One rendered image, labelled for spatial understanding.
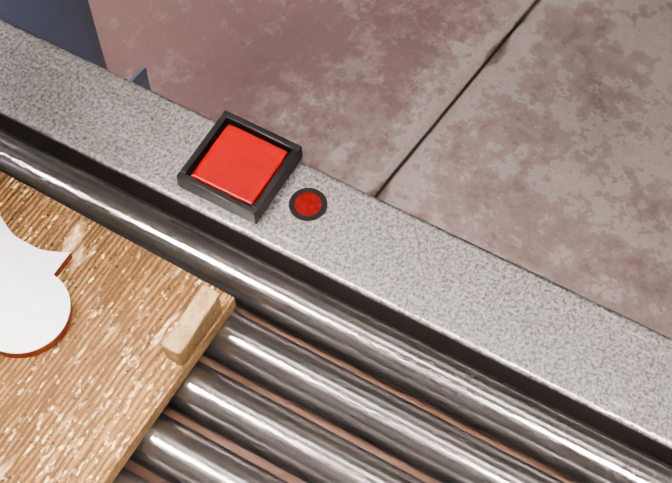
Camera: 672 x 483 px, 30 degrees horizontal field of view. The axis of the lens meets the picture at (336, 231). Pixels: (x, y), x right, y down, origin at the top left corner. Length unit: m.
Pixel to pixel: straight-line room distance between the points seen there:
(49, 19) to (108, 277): 0.74
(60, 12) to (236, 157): 0.69
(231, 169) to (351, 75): 1.22
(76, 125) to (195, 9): 1.28
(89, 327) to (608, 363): 0.40
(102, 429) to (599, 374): 0.37
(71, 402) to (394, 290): 0.26
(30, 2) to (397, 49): 0.84
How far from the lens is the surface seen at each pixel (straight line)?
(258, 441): 0.95
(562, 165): 2.17
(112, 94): 1.11
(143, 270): 0.99
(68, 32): 1.73
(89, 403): 0.95
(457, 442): 0.94
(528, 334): 0.99
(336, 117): 2.20
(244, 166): 1.04
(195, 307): 0.94
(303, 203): 1.03
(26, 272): 1.00
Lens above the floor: 1.80
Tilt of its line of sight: 60 degrees down
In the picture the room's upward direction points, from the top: 1 degrees counter-clockwise
